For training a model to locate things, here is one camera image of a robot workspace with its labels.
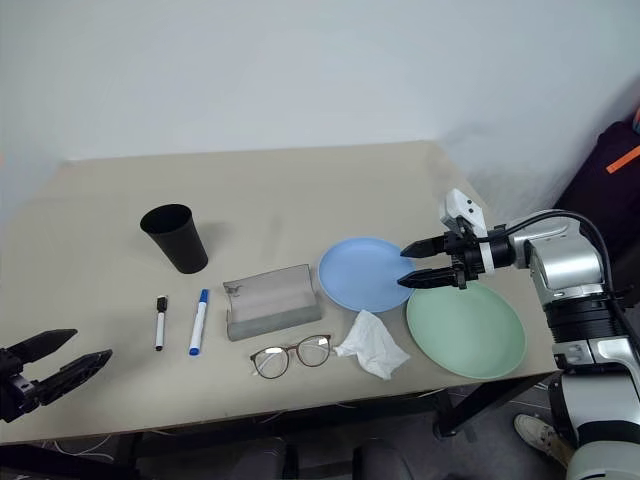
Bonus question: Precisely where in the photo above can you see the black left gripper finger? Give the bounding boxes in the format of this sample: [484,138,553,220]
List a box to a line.
[5,328,79,365]
[33,349,114,406]

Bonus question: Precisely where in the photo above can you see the blue plate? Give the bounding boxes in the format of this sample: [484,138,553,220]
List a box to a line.
[317,236,419,314]

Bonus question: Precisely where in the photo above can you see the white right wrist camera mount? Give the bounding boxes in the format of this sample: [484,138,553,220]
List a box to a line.
[438,188,487,238]

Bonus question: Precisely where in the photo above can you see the black plastic cup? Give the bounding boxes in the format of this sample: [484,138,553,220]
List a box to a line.
[139,202,210,275]

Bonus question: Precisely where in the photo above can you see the crumpled white tissue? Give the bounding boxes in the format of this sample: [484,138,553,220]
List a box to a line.
[333,309,412,382]

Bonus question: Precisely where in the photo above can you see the blue whiteboard marker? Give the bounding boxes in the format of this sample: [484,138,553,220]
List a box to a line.
[188,288,211,358]

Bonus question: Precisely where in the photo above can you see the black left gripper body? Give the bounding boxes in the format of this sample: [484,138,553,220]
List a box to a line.
[0,347,42,424]

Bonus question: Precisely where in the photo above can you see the brown round eyeglasses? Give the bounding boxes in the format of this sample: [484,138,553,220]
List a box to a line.
[248,333,335,380]

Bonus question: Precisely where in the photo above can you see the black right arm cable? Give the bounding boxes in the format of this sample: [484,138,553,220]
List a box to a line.
[474,209,640,346]

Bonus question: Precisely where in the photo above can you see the green plate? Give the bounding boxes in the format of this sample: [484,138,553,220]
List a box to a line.
[405,282,527,380]

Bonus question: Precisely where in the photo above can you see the dark rounded chair shape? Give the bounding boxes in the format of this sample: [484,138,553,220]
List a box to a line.
[352,438,451,480]
[134,435,301,480]

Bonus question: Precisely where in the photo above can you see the dark suitcase with orange tag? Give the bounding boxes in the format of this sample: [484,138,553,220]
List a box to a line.
[552,102,640,266]

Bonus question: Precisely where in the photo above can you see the grey glasses case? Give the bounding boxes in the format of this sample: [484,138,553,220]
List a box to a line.
[222,263,323,343]

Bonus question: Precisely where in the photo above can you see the white shoe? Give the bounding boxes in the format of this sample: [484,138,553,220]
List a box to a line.
[513,412,572,470]

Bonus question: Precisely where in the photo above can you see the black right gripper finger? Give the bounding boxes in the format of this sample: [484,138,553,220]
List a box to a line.
[397,266,457,290]
[399,235,446,260]

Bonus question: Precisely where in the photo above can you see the black whiteboard marker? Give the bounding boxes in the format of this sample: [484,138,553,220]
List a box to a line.
[153,295,170,353]

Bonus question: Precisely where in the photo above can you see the black table frame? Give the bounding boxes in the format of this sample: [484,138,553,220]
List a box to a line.
[0,370,561,480]

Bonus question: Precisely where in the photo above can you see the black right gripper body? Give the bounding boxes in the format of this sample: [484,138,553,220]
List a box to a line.
[439,228,482,291]

